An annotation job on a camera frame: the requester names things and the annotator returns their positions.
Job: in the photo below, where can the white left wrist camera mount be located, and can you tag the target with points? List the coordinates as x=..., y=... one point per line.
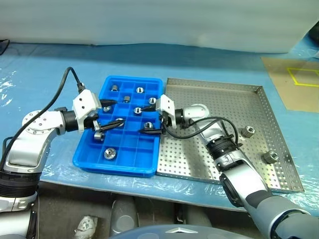
x=83, y=104

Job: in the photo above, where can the perforated metal tray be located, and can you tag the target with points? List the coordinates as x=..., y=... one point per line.
x=224, y=99

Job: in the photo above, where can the brown cardboard sheet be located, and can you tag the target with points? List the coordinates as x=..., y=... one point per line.
x=281, y=94

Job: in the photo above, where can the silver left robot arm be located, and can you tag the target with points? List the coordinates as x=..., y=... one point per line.
x=32, y=139

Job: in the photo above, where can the blue-grey robot torso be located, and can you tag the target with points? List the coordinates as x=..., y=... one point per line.
x=174, y=233

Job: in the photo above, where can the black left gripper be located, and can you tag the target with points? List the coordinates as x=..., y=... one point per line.
x=92, y=123

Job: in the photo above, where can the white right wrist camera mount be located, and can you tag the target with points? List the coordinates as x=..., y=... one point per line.
x=167, y=104

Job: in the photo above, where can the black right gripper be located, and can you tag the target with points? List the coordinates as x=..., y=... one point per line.
x=165, y=120

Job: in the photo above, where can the white foam backdrop sheet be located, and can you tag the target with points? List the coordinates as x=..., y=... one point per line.
x=149, y=22

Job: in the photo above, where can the grey rounded cylinder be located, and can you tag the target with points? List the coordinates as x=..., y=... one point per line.
x=197, y=216
x=124, y=216

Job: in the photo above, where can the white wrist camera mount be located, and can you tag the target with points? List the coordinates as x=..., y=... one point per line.
x=83, y=104
x=167, y=104

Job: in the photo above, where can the white crumpled lump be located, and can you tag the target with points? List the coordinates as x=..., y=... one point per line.
x=86, y=224

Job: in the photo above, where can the blue compartment tray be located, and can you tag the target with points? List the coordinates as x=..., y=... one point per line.
x=139, y=154

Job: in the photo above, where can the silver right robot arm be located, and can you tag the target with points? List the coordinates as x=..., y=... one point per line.
x=197, y=112

